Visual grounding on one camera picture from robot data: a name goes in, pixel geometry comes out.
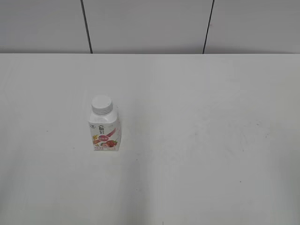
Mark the white strawberry yogurt bottle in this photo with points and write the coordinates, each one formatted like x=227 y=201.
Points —
x=105 y=131

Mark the white ribbed bottle cap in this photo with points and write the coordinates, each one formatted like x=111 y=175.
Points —
x=101 y=105

